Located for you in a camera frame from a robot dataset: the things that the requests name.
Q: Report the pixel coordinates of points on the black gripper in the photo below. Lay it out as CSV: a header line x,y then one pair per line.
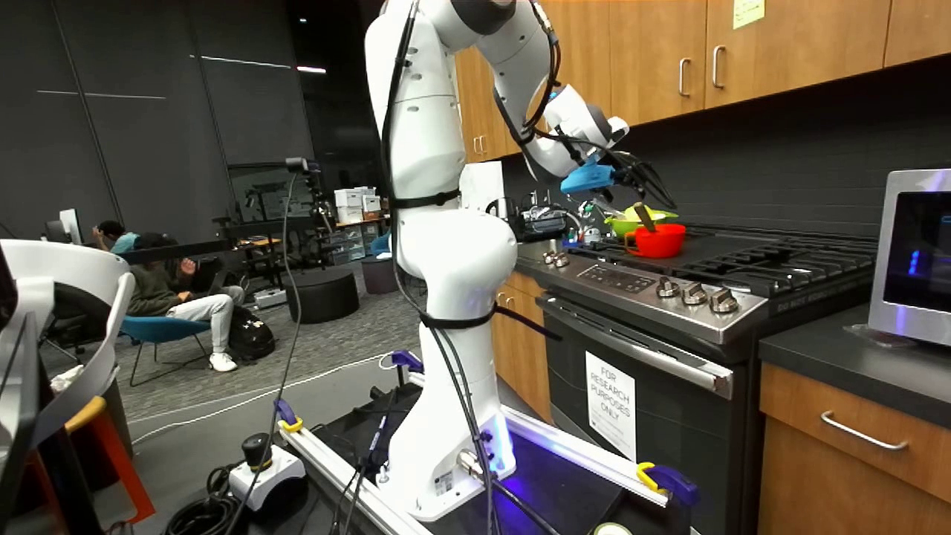
x,y
636,174

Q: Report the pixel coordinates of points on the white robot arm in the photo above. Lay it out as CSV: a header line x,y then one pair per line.
x,y
454,443

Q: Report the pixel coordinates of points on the green bowl with food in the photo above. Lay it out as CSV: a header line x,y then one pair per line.
x,y
625,220

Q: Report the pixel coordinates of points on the chrome kitchen faucet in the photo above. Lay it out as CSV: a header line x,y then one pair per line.
x,y
546,220

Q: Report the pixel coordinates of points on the stainless steel stove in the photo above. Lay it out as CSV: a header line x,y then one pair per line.
x,y
689,331

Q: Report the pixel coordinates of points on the yellow sticky note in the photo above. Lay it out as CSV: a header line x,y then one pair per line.
x,y
747,12

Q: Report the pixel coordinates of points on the white paper on oven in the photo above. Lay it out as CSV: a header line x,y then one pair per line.
x,y
610,406

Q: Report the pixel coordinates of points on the black microwave oven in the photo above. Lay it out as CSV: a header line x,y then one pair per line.
x,y
912,257

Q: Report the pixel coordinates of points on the seated person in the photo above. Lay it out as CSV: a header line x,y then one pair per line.
x,y
157,288

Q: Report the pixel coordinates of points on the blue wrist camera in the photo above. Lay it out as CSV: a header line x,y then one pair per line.
x,y
585,178

